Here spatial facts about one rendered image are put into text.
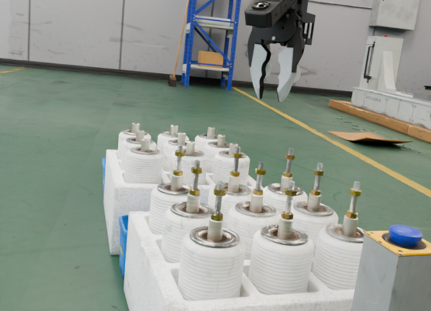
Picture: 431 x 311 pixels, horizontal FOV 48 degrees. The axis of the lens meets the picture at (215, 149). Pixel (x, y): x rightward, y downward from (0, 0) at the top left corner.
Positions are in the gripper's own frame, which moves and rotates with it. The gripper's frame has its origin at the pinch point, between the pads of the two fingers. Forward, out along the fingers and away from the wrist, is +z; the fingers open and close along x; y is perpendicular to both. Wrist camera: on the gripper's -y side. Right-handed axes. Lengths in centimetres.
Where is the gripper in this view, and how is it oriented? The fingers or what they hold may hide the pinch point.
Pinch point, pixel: (269, 92)
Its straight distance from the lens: 83.0
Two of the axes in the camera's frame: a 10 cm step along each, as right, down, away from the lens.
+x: -8.4, -2.0, 5.1
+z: -1.0, 9.7, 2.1
